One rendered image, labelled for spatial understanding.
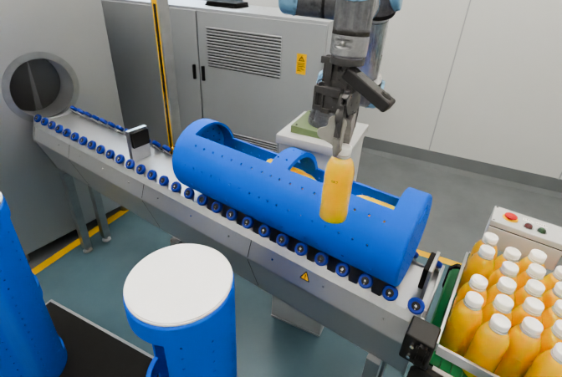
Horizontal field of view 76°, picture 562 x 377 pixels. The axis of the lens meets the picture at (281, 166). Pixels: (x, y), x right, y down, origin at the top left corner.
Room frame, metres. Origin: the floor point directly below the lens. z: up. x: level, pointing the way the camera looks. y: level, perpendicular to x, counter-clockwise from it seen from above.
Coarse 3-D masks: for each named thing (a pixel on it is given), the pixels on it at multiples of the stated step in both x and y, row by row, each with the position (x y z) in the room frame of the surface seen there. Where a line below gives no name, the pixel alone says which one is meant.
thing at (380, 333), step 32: (64, 128) 1.80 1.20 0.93; (96, 128) 1.82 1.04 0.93; (64, 160) 1.69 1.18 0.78; (96, 160) 1.51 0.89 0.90; (160, 160) 1.49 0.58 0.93; (128, 192) 1.35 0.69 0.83; (160, 192) 1.25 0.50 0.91; (160, 224) 1.33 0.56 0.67; (192, 224) 1.12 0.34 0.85; (256, 224) 1.05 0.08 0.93; (224, 256) 1.07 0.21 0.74; (256, 256) 0.95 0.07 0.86; (288, 288) 0.89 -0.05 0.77; (320, 288) 0.81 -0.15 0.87; (416, 288) 0.78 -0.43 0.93; (320, 320) 0.86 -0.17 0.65; (352, 320) 0.74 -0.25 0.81; (384, 320) 0.70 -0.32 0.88; (384, 352) 0.72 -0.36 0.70
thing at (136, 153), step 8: (136, 128) 1.51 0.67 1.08; (144, 128) 1.53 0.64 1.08; (128, 136) 1.46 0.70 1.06; (136, 136) 1.47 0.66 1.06; (144, 136) 1.51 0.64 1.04; (128, 144) 1.47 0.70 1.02; (136, 144) 1.47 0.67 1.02; (144, 144) 1.50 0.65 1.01; (136, 152) 1.48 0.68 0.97; (144, 152) 1.51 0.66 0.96; (136, 160) 1.47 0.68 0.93
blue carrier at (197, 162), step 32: (192, 128) 1.22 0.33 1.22; (224, 128) 1.35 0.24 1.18; (192, 160) 1.11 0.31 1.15; (224, 160) 1.06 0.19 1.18; (256, 160) 1.02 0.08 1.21; (288, 160) 1.00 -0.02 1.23; (224, 192) 1.02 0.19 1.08; (256, 192) 0.95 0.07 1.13; (288, 192) 0.91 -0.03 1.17; (320, 192) 0.87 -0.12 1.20; (352, 192) 1.06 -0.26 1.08; (384, 192) 1.00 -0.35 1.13; (416, 192) 0.85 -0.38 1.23; (288, 224) 0.88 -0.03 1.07; (320, 224) 0.82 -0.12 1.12; (352, 224) 0.78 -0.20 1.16; (384, 224) 0.76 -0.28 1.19; (416, 224) 0.75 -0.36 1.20; (352, 256) 0.76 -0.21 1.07; (384, 256) 0.71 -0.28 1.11
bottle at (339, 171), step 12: (336, 156) 0.72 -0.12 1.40; (348, 156) 0.72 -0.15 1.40; (336, 168) 0.70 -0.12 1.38; (348, 168) 0.70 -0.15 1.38; (324, 180) 0.72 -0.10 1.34; (336, 180) 0.70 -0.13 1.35; (348, 180) 0.70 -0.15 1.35; (324, 192) 0.71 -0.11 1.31; (336, 192) 0.69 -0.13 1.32; (348, 192) 0.70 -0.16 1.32; (324, 204) 0.70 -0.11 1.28; (336, 204) 0.69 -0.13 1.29; (348, 204) 0.71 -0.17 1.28; (324, 216) 0.70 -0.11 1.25; (336, 216) 0.69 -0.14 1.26
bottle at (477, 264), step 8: (472, 256) 0.80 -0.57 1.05; (480, 256) 0.78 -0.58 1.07; (472, 264) 0.78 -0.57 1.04; (480, 264) 0.77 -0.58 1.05; (488, 264) 0.76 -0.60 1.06; (464, 272) 0.80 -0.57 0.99; (472, 272) 0.77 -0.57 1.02; (480, 272) 0.76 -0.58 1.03; (488, 272) 0.75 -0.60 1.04; (464, 280) 0.78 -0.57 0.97
